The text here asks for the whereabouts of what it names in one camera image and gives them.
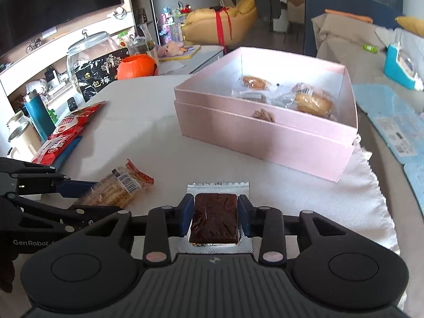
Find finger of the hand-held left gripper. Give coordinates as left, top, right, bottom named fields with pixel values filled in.
left=0, top=157, right=100, bottom=203
left=0, top=194, right=124, bottom=230

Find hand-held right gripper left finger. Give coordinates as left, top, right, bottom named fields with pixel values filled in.
left=79, top=193, right=195, bottom=266

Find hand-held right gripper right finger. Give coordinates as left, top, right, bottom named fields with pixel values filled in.
left=237, top=193, right=348, bottom=266

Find brown cake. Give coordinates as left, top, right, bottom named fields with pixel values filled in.
left=175, top=182, right=253, bottom=255

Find cracker packet with red end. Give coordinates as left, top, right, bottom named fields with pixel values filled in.
left=72, top=158, right=155, bottom=208

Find pink gift box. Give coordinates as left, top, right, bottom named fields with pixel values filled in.
left=174, top=46, right=359, bottom=146

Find dark snack packet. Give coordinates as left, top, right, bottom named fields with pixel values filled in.
left=232, top=90, right=270, bottom=104

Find large bread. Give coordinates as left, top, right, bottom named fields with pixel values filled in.
left=280, top=91, right=338, bottom=121

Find small round bread packet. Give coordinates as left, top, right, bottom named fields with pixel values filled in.
left=237, top=75, right=273, bottom=91

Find small clear snack packet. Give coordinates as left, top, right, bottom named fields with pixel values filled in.
left=291, top=82, right=315, bottom=95

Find person's left hand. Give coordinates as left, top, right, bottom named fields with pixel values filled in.
left=0, top=235, right=16, bottom=293

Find red snack bag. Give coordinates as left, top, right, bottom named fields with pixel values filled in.
left=31, top=101, right=107, bottom=167

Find white woven cloth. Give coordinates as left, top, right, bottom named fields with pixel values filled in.
left=122, top=141, right=402, bottom=292

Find white metal can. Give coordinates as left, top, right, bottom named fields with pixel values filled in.
left=6, top=110, right=42, bottom=164

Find teal water bottle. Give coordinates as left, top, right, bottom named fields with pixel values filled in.
left=23, top=94, right=57, bottom=142

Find black tree print snack bag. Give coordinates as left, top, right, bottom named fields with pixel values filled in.
left=74, top=48, right=130, bottom=103

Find orange pumpkin bucket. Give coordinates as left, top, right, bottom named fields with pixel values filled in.
left=117, top=54, right=159, bottom=80

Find glass jar with lid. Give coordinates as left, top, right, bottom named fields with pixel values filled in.
left=66, top=29, right=120, bottom=94

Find small bicycle model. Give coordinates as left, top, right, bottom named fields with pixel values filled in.
left=25, top=38, right=42, bottom=54

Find yellow flat book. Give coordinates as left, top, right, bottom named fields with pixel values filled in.
left=158, top=44, right=202, bottom=62

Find pink plush toy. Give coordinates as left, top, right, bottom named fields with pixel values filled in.
left=156, top=41, right=185, bottom=57

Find cartoon rabbit sticker card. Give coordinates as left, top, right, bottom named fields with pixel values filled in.
left=403, top=162, right=424, bottom=217

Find light blue sticker card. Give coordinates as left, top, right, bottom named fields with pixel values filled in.
left=351, top=83, right=424, bottom=165

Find black television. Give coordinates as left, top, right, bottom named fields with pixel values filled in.
left=0, top=0, right=126, bottom=58

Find red ribbon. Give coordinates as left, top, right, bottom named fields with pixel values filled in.
left=211, top=6, right=233, bottom=46

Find yellow sofa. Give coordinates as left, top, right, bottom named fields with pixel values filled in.
left=182, top=0, right=259, bottom=46

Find dark blue cabinet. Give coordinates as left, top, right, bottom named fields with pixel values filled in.
left=304, top=0, right=404, bottom=58

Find beige dining chair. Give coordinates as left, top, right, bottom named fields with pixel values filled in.
left=282, top=0, right=306, bottom=44

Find orange carrot pillow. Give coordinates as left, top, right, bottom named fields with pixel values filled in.
left=324, top=8, right=374, bottom=24

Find yellow cushion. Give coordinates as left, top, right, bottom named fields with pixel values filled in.
left=395, top=15, right=424, bottom=39

